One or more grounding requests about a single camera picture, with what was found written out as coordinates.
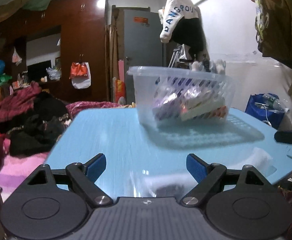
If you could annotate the purple tissue pack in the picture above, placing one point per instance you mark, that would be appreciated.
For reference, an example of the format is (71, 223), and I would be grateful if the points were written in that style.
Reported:
(170, 102)

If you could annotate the black clothing pile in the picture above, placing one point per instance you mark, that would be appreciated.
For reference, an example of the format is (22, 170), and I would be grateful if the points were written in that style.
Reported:
(42, 127)

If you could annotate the white black hanging hoodie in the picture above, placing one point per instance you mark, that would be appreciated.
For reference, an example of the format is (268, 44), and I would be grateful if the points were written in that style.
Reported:
(182, 23)

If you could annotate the hanging brown bags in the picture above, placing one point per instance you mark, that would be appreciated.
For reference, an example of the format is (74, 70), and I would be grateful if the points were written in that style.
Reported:
(273, 24)

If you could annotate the clear plastic basket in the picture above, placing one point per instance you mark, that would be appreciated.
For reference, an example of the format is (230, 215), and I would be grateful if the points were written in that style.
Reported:
(147, 81)

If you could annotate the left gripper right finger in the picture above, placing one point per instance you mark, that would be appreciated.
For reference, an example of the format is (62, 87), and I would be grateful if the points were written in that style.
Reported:
(211, 179)

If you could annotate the grey metal door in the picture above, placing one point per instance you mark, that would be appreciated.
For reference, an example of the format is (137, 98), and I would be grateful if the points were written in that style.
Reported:
(142, 46)

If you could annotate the blue shopping bag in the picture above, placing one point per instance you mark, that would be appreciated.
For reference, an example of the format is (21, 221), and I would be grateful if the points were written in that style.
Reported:
(257, 108)

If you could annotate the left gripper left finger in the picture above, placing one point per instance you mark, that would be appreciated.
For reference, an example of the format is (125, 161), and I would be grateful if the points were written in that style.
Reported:
(80, 179)

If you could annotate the plush toy with black clip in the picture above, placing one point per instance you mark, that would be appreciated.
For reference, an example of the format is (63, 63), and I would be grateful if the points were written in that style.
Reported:
(216, 67)

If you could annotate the dark red striped cloth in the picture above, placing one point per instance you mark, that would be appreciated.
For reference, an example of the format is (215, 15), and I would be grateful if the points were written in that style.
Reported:
(20, 102)

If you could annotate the dark red wooden wardrobe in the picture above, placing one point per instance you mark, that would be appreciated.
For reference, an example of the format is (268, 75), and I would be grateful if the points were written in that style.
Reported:
(83, 39)

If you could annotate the orange white hanging bag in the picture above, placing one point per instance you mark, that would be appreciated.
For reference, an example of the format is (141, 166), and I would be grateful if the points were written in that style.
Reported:
(80, 75)

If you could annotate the white medicine box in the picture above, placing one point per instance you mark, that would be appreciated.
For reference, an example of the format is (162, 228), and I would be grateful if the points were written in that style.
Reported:
(212, 108)

